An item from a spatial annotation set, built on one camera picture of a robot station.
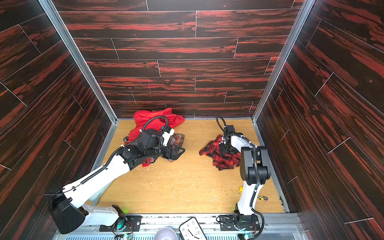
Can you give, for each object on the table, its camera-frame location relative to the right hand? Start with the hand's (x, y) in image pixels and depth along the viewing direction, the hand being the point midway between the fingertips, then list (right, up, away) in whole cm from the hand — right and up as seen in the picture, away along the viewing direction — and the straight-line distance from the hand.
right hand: (231, 150), depth 100 cm
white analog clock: (-27, -35, -29) cm, 53 cm away
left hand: (-33, +4, -26) cm, 42 cm away
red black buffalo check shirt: (-7, -5, -6) cm, 11 cm away
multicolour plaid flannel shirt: (-37, +7, -1) cm, 38 cm away
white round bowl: (-39, -36, -30) cm, 61 cm away
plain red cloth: (-50, +22, +8) cm, 55 cm away
